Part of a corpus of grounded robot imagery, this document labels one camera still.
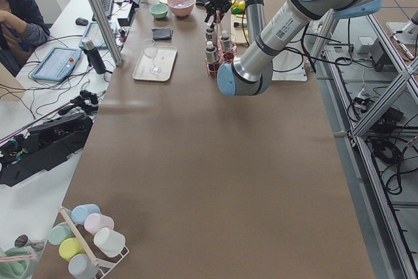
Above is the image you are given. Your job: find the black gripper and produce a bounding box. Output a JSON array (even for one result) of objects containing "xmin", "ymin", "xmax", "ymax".
[{"xmin": 204, "ymin": 0, "xmax": 232, "ymax": 23}]

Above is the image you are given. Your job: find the tea bottle white cap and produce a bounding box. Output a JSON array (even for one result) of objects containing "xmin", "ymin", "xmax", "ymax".
[{"xmin": 219, "ymin": 31, "xmax": 236, "ymax": 63}]

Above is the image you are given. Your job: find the copper wire bottle basket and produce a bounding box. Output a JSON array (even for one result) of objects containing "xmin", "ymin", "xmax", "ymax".
[{"xmin": 206, "ymin": 21, "xmax": 236, "ymax": 76}]

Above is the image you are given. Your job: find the pink ribbed bowl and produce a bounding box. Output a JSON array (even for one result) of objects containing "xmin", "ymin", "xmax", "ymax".
[{"xmin": 167, "ymin": 0, "xmax": 195, "ymax": 18}]

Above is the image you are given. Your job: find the bamboo cutting board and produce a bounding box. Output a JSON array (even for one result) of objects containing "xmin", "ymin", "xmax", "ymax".
[{"xmin": 231, "ymin": 14, "xmax": 249, "ymax": 45}]

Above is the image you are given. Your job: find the mint green bowl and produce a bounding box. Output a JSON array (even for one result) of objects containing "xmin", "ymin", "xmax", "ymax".
[{"xmin": 150, "ymin": 3, "xmax": 169, "ymax": 19}]

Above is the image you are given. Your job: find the grey folded cloth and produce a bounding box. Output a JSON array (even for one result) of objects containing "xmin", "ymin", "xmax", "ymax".
[{"xmin": 152, "ymin": 27, "xmax": 173, "ymax": 41}]

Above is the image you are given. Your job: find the clear wine glass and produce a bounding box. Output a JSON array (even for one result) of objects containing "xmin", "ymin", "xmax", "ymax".
[{"xmin": 143, "ymin": 39, "xmax": 161, "ymax": 74}]

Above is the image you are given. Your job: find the cream rabbit tray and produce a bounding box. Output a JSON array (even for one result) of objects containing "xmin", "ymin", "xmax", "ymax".
[{"xmin": 132, "ymin": 46, "xmax": 177, "ymax": 82}]

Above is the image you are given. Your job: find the black keyboard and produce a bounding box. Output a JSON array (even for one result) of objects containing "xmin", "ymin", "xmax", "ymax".
[{"xmin": 99, "ymin": 0, "xmax": 114, "ymax": 20}]

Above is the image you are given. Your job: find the blue teach pendant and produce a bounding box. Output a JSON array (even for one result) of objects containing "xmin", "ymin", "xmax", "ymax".
[
  {"xmin": 82, "ymin": 22, "xmax": 118, "ymax": 50},
  {"xmin": 31, "ymin": 47, "xmax": 82, "ymax": 82}
]

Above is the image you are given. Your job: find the black thermos bottle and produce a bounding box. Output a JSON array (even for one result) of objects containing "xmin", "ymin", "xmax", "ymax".
[{"xmin": 81, "ymin": 37, "xmax": 106, "ymax": 74}]

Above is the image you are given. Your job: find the black computer mouse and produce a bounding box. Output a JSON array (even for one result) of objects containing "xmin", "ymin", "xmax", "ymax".
[{"xmin": 75, "ymin": 18, "xmax": 89, "ymax": 26}]

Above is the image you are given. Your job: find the seated person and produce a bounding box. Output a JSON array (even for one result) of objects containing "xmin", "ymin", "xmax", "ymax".
[{"xmin": 0, "ymin": 0, "xmax": 50, "ymax": 76}]

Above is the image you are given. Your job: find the pink plastic cup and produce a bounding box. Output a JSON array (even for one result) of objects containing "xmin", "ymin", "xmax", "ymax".
[{"xmin": 84, "ymin": 213, "xmax": 114, "ymax": 235}]

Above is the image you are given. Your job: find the blue plastic cup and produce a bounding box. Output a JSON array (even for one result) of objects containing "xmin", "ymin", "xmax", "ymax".
[{"xmin": 71, "ymin": 204, "xmax": 101, "ymax": 224}]

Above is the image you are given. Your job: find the white plastic cup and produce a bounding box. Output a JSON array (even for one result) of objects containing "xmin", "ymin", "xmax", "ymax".
[{"xmin": 93, "ymin": 227, "xmax": 125, "ymax": 257}]

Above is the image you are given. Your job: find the green plastic cup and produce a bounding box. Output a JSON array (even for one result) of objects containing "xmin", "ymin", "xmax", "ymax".
[{"xmin": 48, "ymin": 222, "xmax": 74, "ymax": 246}]

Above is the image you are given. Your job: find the yellow plastic cup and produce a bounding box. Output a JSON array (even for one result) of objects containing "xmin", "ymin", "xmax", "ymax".
[{"xmin": 59, "ymin": 237, "xmax": 85, "ymax": 261}]

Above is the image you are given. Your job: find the white cup rack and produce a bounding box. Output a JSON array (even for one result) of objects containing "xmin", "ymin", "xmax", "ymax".
[{"xmin": 59, "ymin": 206, "xmax": 130, "ymax": 278}]

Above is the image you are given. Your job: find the grey plastic cup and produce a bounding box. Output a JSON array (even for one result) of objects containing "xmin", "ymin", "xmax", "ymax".
[{"xmin": 68, "ymin": 254, "xmax": 99, "ymax": 279}]

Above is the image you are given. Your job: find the metal jigger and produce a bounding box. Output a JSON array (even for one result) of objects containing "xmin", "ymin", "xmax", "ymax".
[{"xmin": 14, "ymin": 234, "xmax": 45, "ymax": 252}]

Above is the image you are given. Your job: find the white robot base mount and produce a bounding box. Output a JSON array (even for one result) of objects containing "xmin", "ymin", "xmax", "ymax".
[{"xmin": 272, "ymin": 50, "xmax": 308, "ymax": 82}]

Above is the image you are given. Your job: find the aluminium frame post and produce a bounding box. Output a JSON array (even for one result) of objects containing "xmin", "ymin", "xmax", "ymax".
[{"xmin": 88, "ymin": 0, "xmax": 123, "ymax": 67}]

